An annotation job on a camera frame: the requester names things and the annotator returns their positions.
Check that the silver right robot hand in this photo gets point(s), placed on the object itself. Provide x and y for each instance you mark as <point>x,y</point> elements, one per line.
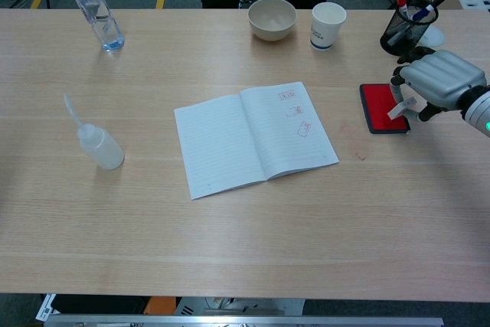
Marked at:
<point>444,74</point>

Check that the red and white stamp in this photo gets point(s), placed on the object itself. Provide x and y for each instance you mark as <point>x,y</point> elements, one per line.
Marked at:
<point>400,108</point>

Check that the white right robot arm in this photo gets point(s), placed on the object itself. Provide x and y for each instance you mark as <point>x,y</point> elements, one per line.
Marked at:
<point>480,110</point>

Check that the black mesh pen holder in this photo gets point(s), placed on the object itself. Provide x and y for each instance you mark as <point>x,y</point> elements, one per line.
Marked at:
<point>398,38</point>

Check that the open lined notebook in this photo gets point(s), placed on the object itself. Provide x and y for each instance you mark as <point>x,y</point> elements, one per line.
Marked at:
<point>229,143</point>

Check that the white round table grommet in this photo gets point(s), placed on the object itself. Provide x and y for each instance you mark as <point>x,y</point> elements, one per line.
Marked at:
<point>434,38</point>

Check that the blue capped marker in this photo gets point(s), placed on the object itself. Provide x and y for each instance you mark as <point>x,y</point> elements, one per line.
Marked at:
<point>423,14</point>

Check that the red ink pad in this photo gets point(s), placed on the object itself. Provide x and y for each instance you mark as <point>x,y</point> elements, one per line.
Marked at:
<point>377,106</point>

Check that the white paper cup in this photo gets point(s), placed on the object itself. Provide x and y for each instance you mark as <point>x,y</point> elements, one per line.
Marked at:
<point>325,32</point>

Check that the beige bowl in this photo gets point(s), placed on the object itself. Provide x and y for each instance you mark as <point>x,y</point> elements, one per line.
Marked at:
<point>272,20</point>

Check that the white squeeze bottle with nozzle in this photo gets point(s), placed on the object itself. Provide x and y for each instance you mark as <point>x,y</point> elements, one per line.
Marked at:
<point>104,149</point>

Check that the clear plastic water bottle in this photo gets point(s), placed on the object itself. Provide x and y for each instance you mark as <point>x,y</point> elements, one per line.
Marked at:
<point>97,13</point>

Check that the orange part under table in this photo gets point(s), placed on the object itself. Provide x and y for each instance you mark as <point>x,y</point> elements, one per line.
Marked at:
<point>161,306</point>

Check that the white printed sheet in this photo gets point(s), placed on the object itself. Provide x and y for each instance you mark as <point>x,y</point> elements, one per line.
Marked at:
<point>46,306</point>

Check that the aluminium rail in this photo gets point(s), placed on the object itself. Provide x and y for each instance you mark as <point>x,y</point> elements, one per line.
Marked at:
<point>245,321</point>

